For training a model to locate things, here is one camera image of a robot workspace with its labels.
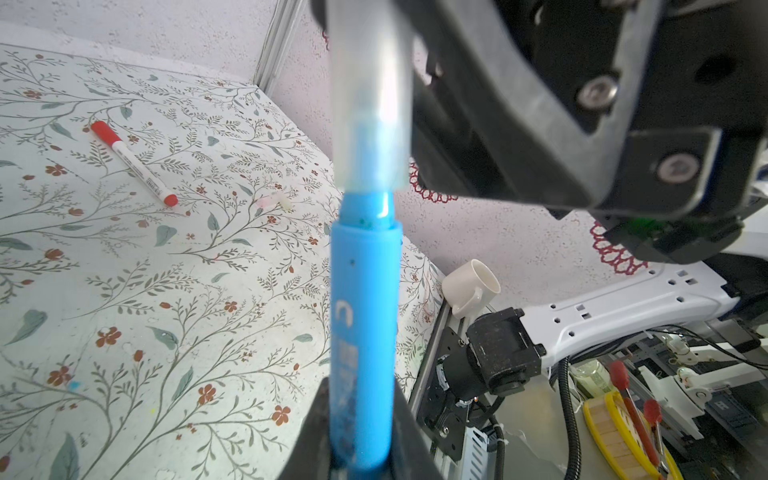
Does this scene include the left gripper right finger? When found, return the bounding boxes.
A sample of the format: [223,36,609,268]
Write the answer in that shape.
[391,382,443,480]

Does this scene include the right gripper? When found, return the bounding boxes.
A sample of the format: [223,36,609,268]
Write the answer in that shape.
[399,1,767,264]

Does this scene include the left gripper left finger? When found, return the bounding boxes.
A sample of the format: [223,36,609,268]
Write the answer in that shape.
[278,377,332,480]

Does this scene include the blue highlighter pen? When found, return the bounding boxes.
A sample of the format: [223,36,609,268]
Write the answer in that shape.
[328,113,404,472]

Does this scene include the white red-tip marker pen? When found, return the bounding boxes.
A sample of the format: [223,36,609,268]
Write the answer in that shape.
[110,140,179,207]

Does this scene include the clear translucent pen cap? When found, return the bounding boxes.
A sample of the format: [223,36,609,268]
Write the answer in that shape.
[326,0,414,194]

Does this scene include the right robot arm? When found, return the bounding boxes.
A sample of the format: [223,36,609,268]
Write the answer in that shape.
[398,1,767,397]

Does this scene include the pink translucent pen cap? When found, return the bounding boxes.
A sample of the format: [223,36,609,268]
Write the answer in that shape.
[254,196,278,209]

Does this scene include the white cup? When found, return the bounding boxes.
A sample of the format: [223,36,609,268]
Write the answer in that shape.
[442,259,501,321]

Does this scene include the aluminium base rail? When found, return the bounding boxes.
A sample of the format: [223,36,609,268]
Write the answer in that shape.
[409,302,495,480]

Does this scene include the yellow red-handled pliers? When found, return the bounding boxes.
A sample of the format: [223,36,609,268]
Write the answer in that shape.
[583,360,683,480]

